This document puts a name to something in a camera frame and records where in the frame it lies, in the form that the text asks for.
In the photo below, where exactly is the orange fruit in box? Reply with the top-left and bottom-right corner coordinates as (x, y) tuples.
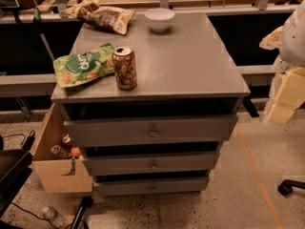
(71, 147), (81, 158)

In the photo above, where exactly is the black office chair base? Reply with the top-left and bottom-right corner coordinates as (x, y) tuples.
(277, 179), (305, 197)

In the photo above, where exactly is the grey middle drawer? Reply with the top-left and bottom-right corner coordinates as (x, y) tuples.
(83, 152), (219, 176)

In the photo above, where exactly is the clear plastic bottle on floor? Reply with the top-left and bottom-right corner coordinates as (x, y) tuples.
(42, 206), (65, 228)

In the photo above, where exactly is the grey drawer cabinet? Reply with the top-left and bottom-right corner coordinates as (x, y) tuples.
(51, 12), (250, 184)

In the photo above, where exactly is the white bowl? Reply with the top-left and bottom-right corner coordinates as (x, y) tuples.
(144, 8), (175, 32)

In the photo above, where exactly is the dark bottle in box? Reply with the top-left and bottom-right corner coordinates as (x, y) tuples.
(51, 145), (69, 159)

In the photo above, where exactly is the grey drawer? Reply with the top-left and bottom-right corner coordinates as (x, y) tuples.
(83, 152), (219, 176)
(64, 114), (237, 147)
(94, 177), (209, 197)

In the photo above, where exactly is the grey bottom drawer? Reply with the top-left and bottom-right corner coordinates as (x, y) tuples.
(94, 177), (209, 197)

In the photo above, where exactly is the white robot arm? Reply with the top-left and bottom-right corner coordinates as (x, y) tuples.
(279, 0), (305, 67)

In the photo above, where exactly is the green snack bag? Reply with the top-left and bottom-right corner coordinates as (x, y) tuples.
(53, 43), (114, 88)

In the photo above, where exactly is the gold beverage can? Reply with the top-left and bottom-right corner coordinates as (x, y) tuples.
(112, 46), (137, 90)

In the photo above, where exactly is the wooden side box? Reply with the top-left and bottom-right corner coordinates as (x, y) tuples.
(30, 104), (92, 193)

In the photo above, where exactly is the brown chip bag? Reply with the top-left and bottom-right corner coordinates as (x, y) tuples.
(65, 0), (135, 35)

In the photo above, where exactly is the grey top drawer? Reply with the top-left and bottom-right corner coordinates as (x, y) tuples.
(64, 114), (237, 147)

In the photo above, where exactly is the black equipment at left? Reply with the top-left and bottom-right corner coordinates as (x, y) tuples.
(0, 131), (35, 217)

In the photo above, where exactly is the black tripod leg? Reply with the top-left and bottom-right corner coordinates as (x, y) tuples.
(69, 197), (93, 229)

